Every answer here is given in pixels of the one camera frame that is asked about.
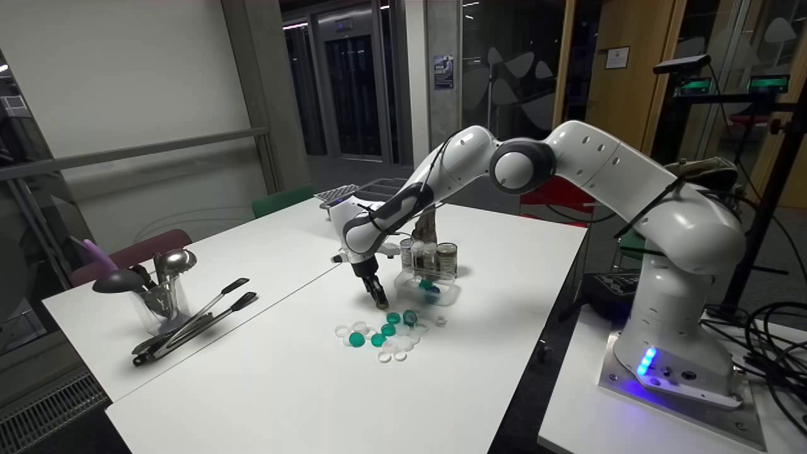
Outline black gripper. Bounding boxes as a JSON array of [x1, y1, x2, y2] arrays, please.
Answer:
[[350, 256, 388, 311]]

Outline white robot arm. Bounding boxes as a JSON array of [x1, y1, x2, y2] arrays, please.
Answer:
[[326, 119, 746, 409]]

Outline clear plastic container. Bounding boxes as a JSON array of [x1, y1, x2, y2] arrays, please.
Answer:
[[393, 272, 462, 306]]

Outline rear small tin can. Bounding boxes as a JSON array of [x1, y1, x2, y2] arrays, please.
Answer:
[[401, 240, 420, 270]]

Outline small tin can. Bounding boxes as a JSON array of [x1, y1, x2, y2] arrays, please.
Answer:
[[437, 241, 459, 280], [401, 240, 420, 270]]

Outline brown foil pouch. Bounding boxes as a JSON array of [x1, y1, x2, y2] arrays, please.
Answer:
[[412, 206, 437, 244]]

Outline front small tin can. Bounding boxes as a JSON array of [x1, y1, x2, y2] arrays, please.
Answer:
[[437, 241, 459, 280]]

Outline grey cutlery tray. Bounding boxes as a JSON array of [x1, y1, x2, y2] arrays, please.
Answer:
[[316, 177, 407, 220]]

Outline green chair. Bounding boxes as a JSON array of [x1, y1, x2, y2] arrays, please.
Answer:
[[252, 187, 312, 220]]

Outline black metal tongs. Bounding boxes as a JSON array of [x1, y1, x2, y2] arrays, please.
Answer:
[[131, 277, 257, 366]]

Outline dark red chair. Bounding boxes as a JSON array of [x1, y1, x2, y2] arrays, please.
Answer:
[[69, 229, 191, 285]]

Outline black cable bundle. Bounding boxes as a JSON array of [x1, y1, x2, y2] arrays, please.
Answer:
[[703, 225, 807, 439]]

